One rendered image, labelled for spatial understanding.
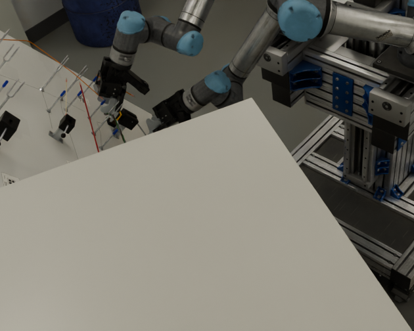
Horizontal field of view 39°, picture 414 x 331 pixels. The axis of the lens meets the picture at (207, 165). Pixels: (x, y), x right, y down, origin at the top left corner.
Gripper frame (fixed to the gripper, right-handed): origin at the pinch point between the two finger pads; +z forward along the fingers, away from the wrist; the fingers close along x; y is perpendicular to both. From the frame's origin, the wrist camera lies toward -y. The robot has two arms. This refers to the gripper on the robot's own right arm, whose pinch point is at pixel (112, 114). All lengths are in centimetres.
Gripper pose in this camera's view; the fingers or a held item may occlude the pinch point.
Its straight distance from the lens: 195.5
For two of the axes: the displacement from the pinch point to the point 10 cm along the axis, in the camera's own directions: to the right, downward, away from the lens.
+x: 2.9, 6.4, -7.1
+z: -3.2, 7.6, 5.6
